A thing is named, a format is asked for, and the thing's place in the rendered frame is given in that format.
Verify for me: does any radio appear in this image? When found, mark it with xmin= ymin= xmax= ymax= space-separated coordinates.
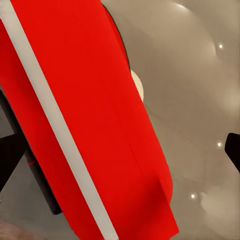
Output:
xmin=0 ymin=0 xmax=180 ymax=240

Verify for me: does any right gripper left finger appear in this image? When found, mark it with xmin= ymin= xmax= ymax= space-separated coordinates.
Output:
xmin=0 ymin=133 xmax=26 ymax=192

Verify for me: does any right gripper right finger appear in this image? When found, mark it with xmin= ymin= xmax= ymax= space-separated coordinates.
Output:
xmin=224 ymin=133 xmax=240 ymax=172

